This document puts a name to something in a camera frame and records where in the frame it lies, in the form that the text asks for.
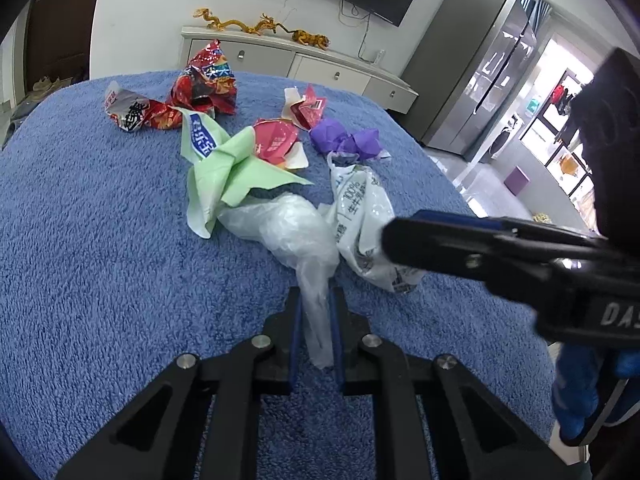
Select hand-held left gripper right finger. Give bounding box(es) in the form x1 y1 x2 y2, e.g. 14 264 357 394
329 284 566 480

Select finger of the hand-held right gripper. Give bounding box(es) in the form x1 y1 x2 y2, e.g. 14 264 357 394
410 210 606 249
381 219 626 312

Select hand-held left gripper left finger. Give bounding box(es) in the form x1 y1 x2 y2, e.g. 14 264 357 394
52 286 303 480

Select white printed plastic bag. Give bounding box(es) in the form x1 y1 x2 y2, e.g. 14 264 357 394
320 152 426 295

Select clear plastic bag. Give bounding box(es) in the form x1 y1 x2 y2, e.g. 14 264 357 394
217 192 341 368

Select purple paper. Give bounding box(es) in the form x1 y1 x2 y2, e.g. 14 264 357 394
309 116 392 161

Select green plastic bag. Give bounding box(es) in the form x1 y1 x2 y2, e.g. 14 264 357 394
179 107 315 239

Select small red white wrapper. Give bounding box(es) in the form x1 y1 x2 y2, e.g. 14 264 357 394
282 84 328 131

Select pink red wrapper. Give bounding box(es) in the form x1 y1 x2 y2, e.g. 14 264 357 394
252 117 311 171

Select large red wrapper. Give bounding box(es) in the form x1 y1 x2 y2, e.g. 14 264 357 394
170 39 238 117

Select red white snack wrapper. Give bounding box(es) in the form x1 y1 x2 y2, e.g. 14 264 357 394
104 85 183 133

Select person's right hand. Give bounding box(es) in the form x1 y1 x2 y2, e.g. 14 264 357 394
553 346 640 448

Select purple box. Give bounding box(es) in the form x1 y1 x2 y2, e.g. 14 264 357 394
504 167 530 195

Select washing machine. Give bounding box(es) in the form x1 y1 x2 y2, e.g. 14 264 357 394
487 115 523 161

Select orange window decoration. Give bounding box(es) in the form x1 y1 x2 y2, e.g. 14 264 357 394
560 152 586 176

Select grey refrigerator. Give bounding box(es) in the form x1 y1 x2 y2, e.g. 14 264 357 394
400 0 553 161

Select hanging clothes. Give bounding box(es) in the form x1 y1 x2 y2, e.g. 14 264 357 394
552 72 581 111

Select white television cabinet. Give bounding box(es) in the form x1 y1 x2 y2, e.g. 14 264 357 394
180 25 420 115

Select blue blanket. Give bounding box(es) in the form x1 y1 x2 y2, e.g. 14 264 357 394
0 70 556 480

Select grey curtain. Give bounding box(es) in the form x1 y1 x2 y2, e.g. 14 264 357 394
515 0 554 31

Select orange tiger figurine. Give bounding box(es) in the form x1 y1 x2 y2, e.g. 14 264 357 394
290 30 332 51

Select golden dragon figurine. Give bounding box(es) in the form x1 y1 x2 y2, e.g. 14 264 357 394
245 11 300 37
194 8 251 33

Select pair of shoes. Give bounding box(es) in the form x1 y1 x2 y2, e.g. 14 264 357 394
27 76 68 93

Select brown door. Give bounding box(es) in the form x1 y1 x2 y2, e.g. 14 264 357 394
25 0 108 93

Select television cable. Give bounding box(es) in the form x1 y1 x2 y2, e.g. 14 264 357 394
339 0 375 58

